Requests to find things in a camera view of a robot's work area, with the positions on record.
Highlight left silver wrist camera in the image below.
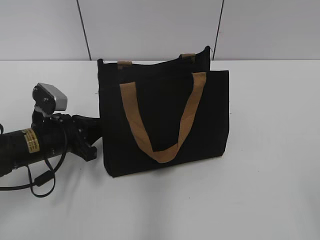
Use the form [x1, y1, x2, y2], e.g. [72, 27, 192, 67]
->
[32, 82, 68, 118]

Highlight left black camera cable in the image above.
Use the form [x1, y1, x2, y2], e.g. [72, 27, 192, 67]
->
[0, 117, 67, 199]

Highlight black tote bag tan handles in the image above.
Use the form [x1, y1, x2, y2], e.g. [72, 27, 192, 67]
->
[97, 46, 230, 177]

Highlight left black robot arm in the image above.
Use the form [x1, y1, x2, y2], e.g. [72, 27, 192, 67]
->
[0, 113, 103, 176]

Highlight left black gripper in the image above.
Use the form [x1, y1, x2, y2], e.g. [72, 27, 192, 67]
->
[51, 113, 103, 162]

